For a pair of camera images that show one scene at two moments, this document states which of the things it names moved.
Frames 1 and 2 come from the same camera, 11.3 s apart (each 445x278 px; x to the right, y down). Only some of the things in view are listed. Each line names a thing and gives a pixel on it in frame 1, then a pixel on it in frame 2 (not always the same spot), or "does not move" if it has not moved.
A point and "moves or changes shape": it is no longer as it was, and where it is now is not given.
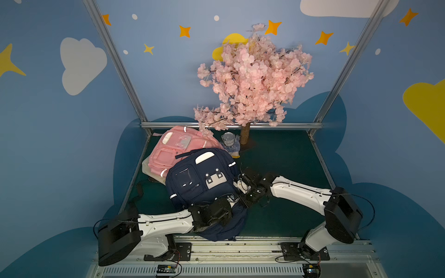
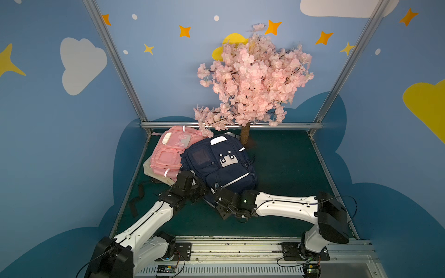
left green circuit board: [166, 269] does not move
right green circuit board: [311, 270] does not move
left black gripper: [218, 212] → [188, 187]
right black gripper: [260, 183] → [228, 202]
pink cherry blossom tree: [252, 81] does not move
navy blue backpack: [203, 176] moves or changes shape
